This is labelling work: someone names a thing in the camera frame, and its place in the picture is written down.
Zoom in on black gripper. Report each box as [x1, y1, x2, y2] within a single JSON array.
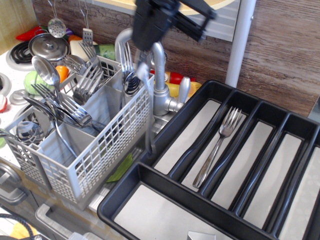
[[131, 0, 217, 50]]

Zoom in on black cable bottom left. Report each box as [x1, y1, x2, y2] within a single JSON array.
[[0, 213, 38, 240]]

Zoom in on hanging silver skimmer ladle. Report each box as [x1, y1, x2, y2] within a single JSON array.
[[47, 0, 67, 38]]

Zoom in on silver toy faucet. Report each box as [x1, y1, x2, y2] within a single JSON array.
[[115, 28, 191, 116]]

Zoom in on tall silver fork in basket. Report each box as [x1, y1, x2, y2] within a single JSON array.
[[118, 42, 134, 110]]

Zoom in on red toy pepper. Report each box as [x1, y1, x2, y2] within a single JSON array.
[[15, 25, 45, 42]]

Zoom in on silver fork in tray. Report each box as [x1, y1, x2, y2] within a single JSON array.
[[192, 107, 242, 189]]

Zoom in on green toy can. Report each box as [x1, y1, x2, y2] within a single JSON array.
[[93, 43, 116, 61]]

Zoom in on steel toy pot with lid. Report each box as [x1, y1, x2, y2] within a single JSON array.
[[28, 33, 71, 63]]

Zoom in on silver fork carried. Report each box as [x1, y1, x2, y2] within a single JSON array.
[[135, 49, 153, 156]]

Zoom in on green toy fruit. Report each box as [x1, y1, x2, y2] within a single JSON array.
[[23, 71, 55, 95]]

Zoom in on silver spoon front left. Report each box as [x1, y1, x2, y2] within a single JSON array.
[[16, 121, 45, 145]]

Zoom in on grey plastic cutlery basket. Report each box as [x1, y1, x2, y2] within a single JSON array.
[[7, 57, 147, 209]]

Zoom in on silver forks lying across basket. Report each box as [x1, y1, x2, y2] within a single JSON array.
[[24, 94, 106, 157]]

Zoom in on hanging silver spatula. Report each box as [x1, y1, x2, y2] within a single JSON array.
[[78, 0, 94, 47]]

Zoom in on grey oven door handle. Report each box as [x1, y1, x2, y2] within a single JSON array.
[[35, 203, 73, 240]]

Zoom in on silver fork back left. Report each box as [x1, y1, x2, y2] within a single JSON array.
[[61, 54, 88, 76]]

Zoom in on white shelf post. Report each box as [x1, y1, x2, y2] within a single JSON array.
[[225, 0, 257, 88]]

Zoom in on large silver spoon upright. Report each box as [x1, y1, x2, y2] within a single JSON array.
[[31, 55, 62, 103]]

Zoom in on black stove burner coil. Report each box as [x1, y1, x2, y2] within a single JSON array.
[[10, 41, 33, 64]]

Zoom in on silver fork cluster middle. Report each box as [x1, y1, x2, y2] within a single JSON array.
[[73, 63, 110, 106]]

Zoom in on silver spoon bowl by faucet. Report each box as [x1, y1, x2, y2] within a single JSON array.
[[124, 71, 141, 97]]

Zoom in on orange toy fruit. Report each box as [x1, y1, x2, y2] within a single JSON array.
[[55, 65, 69, 83]]

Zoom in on black cutlery tray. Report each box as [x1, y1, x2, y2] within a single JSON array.
[[97, 81, 320, 240]]

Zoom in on red yellow toy bottle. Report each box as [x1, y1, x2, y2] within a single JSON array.
[[149, 69, 197, 85]]

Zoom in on silver round knob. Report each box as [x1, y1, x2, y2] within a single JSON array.
[[9, 89, 33, 106]]

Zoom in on green leaf toy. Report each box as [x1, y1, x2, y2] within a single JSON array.
[[106, 153, 134, 183]]

